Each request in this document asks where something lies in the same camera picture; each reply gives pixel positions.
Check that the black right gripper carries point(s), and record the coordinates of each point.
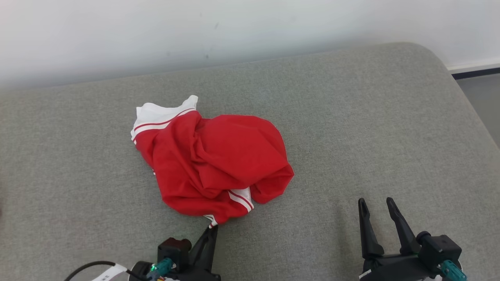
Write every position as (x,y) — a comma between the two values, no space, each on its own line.
(390,269)

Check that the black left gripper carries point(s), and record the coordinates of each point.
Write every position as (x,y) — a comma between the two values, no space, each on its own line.
(195,275)

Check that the red jersey with number 23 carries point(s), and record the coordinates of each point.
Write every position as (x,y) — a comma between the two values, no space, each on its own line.
(218,156)

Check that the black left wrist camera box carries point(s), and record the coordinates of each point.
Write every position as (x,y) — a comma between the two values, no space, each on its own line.
(174,249)

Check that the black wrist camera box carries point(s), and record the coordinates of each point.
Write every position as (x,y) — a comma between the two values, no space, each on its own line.
(174,249)
(441,248)

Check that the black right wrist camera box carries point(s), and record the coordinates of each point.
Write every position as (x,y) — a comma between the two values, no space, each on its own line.
(441,248)

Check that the white wall baseboard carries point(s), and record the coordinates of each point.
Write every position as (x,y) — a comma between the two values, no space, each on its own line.
(474,68)

